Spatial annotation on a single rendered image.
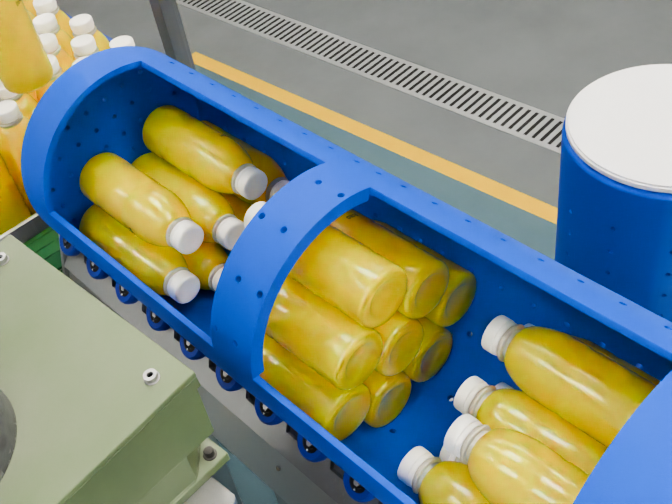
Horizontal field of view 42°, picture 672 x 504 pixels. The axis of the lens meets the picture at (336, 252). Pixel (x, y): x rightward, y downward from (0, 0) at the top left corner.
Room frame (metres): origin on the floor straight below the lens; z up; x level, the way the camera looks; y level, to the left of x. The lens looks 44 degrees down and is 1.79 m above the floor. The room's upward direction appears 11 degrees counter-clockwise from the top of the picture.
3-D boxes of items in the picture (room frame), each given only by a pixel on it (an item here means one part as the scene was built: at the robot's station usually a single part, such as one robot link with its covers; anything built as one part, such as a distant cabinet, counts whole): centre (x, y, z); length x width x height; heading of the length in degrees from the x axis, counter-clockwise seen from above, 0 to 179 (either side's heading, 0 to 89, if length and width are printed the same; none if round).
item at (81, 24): (1.39, 0.35, 1.09); 0.04 x 0.04 x 0.02
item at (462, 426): (0.45, -0.08, 1.10); 0.04 x 0.02 x 0.04; 127
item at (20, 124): (1.16, 0.45, 0.99); 0.07 x 0.07 x 0.19
